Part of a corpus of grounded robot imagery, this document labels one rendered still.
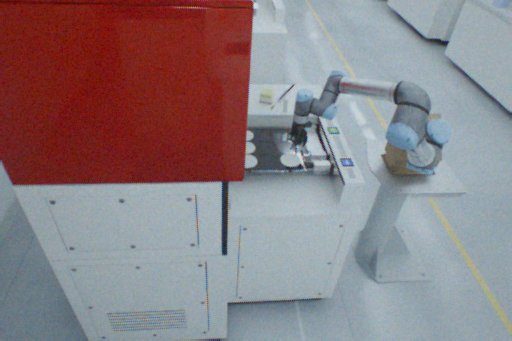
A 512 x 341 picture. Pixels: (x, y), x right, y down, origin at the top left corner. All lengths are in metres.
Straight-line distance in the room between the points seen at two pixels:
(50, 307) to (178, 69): 1.87
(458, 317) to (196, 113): 2.12
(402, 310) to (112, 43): 2.19
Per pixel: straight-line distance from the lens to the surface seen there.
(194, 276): 1.67
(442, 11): 6.34
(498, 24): 5.19
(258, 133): 2.02
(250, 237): 1.80
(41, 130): 1.22
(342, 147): 1.92
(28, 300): 2.65
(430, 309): 2.66
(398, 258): 2.78
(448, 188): 2.13
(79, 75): 1.08
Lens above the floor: 2.09
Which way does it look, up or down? 39 degrees down
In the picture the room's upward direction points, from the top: 4 degrees clockwise
